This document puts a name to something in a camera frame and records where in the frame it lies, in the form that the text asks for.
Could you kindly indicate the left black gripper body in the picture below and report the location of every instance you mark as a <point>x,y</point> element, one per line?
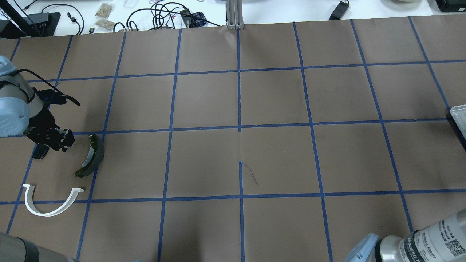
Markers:
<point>43,127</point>

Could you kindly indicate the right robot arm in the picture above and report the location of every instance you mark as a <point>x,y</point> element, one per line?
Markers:
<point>444,241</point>

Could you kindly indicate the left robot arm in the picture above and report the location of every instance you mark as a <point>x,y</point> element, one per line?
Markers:
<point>25,110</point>

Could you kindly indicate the silver ribbed metal tray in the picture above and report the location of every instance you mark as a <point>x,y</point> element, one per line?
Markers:
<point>458,114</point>

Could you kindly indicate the black brake pad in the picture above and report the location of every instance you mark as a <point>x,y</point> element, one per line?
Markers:
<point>40,151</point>

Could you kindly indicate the olive curved brake shoe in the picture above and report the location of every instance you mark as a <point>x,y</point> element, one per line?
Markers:
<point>94,157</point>

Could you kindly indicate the black power adapter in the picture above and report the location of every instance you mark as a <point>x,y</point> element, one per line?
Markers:
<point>340,10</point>

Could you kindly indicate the white curved plastic bracket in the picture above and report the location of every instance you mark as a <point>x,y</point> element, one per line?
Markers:
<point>62,206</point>

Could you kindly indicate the aluminium frame post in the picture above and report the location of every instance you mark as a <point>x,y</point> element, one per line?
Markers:
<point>234,14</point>

